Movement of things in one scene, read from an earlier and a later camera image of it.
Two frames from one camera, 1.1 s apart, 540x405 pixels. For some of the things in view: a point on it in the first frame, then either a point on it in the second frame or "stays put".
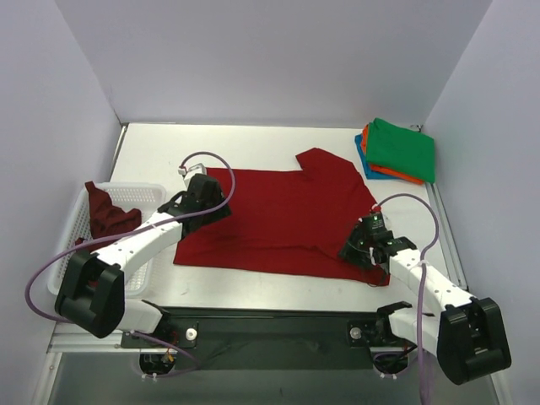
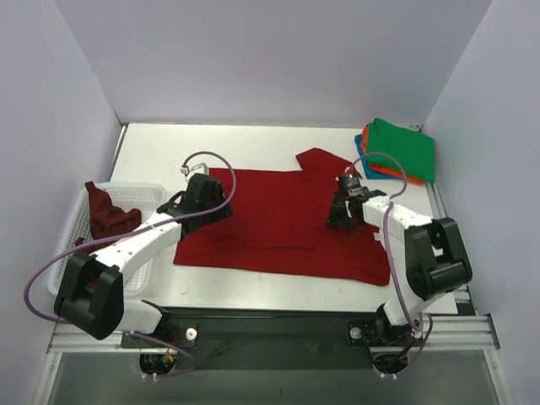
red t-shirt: [290, 219] stays put
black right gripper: [354, 250] → [342, 215]
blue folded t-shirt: [369, 173] stays put
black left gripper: [212, 202] stays put
